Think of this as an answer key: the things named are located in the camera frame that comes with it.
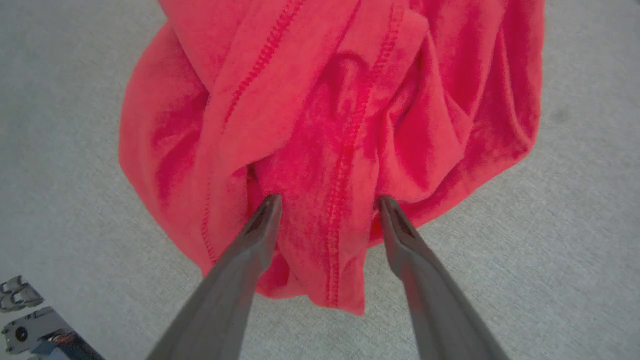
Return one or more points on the red garment with white sleeves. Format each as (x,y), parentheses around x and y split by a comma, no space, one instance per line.
(320,125)

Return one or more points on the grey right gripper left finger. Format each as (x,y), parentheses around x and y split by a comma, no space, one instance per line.
(227,295)

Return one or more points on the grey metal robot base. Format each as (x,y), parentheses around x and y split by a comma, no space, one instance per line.
(40,335)

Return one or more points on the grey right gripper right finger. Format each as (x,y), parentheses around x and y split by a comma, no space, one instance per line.
(435,300)

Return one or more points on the grey fabric sofa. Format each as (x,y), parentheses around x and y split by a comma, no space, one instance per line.
(575,250)

